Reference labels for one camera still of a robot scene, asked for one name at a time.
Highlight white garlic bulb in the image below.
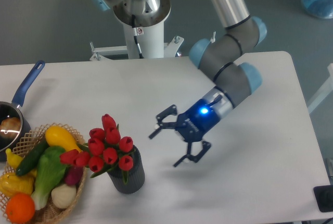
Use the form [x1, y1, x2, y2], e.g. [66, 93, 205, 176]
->
[51, 184, 76, 209]

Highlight yellow banana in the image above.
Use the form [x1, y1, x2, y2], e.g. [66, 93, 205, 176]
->
[5, 148, 37, 178]

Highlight blue handled saucepan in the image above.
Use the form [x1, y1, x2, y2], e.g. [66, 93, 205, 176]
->
[1, 60, 45, 162]

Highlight brown bread roll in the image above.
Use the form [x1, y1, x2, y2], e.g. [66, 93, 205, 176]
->
[1, 117, 21, 139]

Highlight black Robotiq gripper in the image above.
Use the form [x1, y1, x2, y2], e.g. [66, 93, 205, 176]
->
[148, 98, 222, 168]

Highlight red tulip bouquet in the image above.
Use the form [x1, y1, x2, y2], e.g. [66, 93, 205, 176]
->
[62, 114, 134, 177]

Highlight orange fruit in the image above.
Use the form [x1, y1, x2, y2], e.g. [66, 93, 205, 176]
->
[5, 193, 35, 223]

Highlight dark grey ribbed vase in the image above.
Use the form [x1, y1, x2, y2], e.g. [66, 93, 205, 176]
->
[107, 145, 145, 194]

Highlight woven wicker basket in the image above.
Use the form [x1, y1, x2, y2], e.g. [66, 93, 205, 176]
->
[12, 123, 87, 223]

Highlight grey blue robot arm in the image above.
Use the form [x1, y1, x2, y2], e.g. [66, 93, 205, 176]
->
[92, 0, 267, 162]

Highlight yellow squash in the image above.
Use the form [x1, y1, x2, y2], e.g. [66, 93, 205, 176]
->
[45, 126, 82, 164]

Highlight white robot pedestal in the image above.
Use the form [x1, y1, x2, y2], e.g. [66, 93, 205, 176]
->
[90, 0, 184, 60]

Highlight black device at edge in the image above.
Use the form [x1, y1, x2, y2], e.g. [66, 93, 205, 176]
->
[313, 185, 332, 213]

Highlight green bok choy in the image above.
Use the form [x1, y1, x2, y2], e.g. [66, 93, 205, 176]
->
[31, 146, 67, 210]

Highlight purple red radish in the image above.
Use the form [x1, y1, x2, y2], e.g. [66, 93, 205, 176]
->
[64, 167, 83, 186]

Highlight green cucumber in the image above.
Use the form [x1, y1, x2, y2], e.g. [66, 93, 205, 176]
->
[15, 139, 49, 176]

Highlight white frame at right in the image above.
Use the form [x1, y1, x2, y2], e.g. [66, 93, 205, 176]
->
[307, 63, 332, 114]

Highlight yellow corn cob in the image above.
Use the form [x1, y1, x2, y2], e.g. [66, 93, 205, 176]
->
[1, 172, 34, 198]

